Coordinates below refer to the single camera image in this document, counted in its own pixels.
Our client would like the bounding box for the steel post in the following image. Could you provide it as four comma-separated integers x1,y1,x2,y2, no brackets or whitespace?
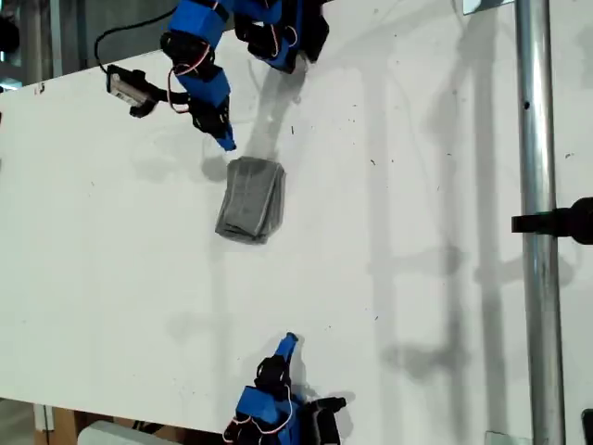
513,0,567,445

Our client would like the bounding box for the grey striped towel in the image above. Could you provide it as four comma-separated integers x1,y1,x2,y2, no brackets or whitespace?
214,156,287,246

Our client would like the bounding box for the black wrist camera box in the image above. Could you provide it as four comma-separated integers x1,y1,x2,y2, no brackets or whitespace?
106,64,158,118
306,396,347,445

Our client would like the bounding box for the black camera stalk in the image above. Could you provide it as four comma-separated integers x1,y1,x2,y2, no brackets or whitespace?
150,86,192,102

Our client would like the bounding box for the black post clamp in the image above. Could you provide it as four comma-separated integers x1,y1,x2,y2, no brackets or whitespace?
511,197,593,246

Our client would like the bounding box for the white plastic box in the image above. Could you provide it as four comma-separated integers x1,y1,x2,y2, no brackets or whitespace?
76,419,186,445

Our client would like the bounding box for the wooden table support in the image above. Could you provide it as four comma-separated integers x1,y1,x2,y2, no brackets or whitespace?
53,408,94,445

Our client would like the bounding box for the black camera cable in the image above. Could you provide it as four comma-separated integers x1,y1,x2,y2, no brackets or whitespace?
95,6,175,75

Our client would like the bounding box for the black round object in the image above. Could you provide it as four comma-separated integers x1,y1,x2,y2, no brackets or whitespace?
0,16,20,55

